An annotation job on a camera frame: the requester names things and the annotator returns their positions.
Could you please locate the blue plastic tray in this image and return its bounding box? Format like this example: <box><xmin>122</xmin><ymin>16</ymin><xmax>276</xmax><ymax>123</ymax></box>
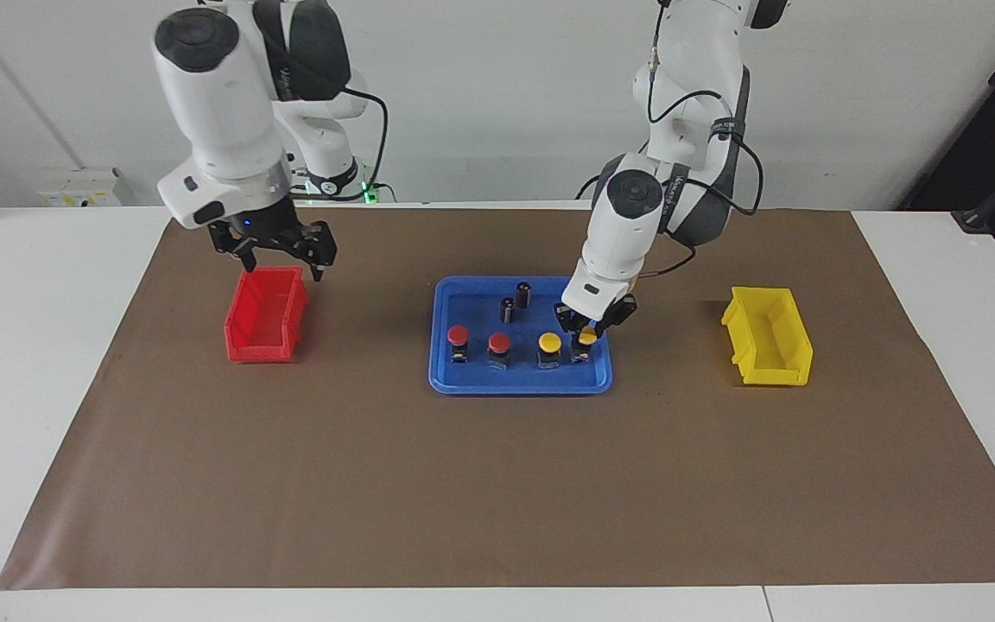
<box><xmin>427</xmin><ymin>276</ymin><xmax>615</xmax><ymax>397</ymax></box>

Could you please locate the white wall socket box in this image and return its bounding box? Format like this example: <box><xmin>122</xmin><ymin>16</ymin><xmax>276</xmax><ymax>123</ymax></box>
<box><xmin>40</xmin><ymin>168</ymin><xmax>124</xmax><ymax>208</ymax></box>

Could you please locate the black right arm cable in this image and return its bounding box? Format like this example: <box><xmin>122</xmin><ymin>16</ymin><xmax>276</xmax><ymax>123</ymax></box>
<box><xmin>342</xmin><ymin>85</ymin><xmax>390</xmax><ymax>201</ymax></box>

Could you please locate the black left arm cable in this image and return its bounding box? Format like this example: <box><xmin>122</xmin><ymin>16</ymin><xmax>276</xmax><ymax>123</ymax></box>
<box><xmin>636</xmin><ymin>0</ymin><xmax>764</xmax><ymax>282</ymax></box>

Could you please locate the red plastic bin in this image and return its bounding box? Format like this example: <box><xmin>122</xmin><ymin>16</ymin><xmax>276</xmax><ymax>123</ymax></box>
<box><xmin>224</xmin><ymin>265</ymin><xmax>310</xmax><ymax>364</ymax></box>

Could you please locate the brown paper table mat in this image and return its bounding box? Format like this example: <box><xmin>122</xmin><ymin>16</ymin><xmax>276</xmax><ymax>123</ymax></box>
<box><xmin>0</xmin><ymin>206</ymin><xmax>995</xmax><ymax>591</ymax></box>

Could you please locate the yellow plastic bin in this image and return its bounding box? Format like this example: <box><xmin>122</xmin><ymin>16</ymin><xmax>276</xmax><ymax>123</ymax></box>
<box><xmin>720</xmin><ymin>286</ymin><xmax>814</xmax><ymax>387</ymax></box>

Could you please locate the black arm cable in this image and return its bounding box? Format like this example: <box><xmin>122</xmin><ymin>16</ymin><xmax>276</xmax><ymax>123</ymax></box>
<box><xmin>636</xmin><ymin>0</ymin><xmax>764</xmax><ymax>282</ymax></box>
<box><xmin>342</xmin><ymin>85</ymin><xmax>390</xmax><ymax>201</ymax></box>

